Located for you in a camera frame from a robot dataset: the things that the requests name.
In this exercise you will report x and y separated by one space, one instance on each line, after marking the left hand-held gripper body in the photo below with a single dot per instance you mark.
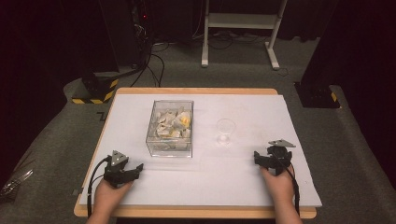
115 169

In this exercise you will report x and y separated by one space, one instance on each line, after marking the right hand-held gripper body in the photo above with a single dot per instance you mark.
280 155

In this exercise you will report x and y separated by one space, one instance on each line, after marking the clear plastic box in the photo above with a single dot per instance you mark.
169 152

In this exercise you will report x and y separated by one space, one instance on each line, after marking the clear plastic cup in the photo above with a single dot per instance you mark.
225 127

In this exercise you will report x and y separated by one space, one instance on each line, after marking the pile of tea bags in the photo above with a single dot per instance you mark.
172 126

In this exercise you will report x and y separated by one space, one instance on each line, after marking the person's left hand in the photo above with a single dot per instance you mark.
107 196

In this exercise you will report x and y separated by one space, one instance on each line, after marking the person's right hand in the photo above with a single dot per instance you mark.
280 188

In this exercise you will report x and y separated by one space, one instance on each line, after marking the white table mat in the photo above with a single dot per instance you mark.
249 180

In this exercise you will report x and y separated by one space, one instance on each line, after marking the wooden table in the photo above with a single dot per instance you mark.
186 213

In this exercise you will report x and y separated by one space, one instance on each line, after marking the black stand base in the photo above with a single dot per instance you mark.
317 95

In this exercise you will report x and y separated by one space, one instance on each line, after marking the yellow-black striped stand base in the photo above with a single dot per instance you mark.
99 93

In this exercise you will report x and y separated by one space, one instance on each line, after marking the crumpled clear plastic wrap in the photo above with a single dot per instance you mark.
15 183

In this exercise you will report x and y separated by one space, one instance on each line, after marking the dark curtain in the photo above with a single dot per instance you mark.
40 56
358 46

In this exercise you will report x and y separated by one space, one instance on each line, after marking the white metal stand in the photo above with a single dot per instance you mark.
241 21

